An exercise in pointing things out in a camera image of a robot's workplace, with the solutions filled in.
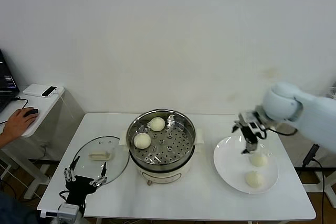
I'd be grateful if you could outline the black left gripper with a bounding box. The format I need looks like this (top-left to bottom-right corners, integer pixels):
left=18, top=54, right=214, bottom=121
left=64, top=155, right=108, bottom=205

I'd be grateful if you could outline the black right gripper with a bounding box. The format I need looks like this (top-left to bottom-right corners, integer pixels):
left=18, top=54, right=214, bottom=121
left=231, top=114, right=265, bottom=155

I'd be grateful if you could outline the white steamed baozi bun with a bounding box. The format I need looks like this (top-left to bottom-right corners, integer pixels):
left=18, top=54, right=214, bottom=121
left=244, top=170, right=265, bottom=188
left=133, top=133, right=152, bottom=149
left=149, top=116, right=166, bottom=132
left=249, top=155, right=268, bottom=168

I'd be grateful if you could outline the round glass pot lid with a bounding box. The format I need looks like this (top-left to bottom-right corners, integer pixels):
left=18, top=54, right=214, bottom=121
left=71, top=135, right=130, bottom=186

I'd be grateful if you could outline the person's bare forearm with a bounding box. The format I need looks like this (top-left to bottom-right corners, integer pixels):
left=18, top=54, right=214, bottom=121
left=0, top=130, right=13, bottom=148

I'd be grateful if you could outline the stainless steel steamer basket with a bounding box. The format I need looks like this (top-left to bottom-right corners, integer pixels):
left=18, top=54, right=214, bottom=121
left=120, top=108, right=205, bottom=167

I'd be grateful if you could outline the person's bare hand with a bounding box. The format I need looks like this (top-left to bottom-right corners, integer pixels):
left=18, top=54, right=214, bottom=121
left=3, top=108, right=37, bottom=141

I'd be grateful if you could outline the white round plate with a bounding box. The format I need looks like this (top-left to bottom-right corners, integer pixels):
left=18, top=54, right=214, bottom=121
left=213, top=135, right=279, bottom=195

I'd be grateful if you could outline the cream electric cooker base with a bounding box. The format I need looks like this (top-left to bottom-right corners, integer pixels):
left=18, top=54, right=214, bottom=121
left=129, top=144, right=203, bottom=186

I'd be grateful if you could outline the person's blue jeans leg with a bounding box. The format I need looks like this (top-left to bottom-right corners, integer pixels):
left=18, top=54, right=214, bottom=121
left=0, top=189, right=37, bottom=224

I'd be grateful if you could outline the white side desk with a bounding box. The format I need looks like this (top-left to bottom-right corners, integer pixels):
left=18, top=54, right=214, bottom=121
left=0, top=84, right=85, bottom=200

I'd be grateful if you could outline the small black-topped white device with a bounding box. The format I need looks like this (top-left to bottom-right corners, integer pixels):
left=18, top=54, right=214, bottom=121
left=41, top=86, right=58, bottom=97

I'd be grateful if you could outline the flat white box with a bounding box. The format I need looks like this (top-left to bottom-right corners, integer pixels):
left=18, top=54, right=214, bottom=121
left=23, top=83, right=65, bottom=98

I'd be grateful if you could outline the black laptop computer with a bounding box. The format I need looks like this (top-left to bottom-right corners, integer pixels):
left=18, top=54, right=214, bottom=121
left=0, top=49, right=20, bottom=113

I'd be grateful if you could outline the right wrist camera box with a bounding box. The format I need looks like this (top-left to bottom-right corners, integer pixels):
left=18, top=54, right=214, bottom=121
left=243, top=111, right=266, bottom=130

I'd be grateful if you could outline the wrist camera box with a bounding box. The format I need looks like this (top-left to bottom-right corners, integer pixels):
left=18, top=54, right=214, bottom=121
left=40, top=203, right=81, bottom=224
left=243, top=111, right=266, bottom=130

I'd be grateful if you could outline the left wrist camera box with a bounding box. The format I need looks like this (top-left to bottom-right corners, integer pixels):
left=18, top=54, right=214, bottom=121
left=40, top=203, right=81, bottom=224

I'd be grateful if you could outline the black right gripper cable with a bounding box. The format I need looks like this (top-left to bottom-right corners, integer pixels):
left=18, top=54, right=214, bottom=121
left=264, top=126, right=299, bottom=137

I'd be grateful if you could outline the grey wall socket plug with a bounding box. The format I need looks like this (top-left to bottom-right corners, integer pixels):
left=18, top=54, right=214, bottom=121
left=39, top=141, right=51, bottom=156

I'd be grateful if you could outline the black power adapter with cable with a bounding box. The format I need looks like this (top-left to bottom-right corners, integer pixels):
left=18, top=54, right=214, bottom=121
left=301, top=144, right=328, bottom=224

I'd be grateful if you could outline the black laptop cable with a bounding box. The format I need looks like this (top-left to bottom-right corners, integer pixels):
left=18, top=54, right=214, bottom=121
left=10, top=96, right=29, bottom=110

